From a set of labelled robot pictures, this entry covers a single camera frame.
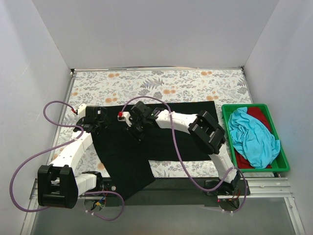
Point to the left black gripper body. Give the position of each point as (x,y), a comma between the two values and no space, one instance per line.
(100,117)

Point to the black t shirt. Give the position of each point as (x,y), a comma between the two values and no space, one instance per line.
(127,161)

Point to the floral table mat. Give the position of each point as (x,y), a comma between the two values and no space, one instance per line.
(112,88)

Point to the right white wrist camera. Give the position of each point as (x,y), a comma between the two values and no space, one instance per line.
(124,117)

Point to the aluminium frame rail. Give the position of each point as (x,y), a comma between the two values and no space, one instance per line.
(269,187)

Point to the red t shirt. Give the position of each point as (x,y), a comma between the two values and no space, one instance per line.
(257,113)

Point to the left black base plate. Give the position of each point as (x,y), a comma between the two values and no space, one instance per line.
(106,184)

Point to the cyan t shirt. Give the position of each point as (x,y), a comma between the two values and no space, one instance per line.
(252,139)

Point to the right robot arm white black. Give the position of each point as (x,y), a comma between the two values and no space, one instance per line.
(205,131)

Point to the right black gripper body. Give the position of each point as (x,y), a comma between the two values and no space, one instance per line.
(136,128)

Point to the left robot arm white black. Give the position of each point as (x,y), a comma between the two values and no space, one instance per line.
(58,186)

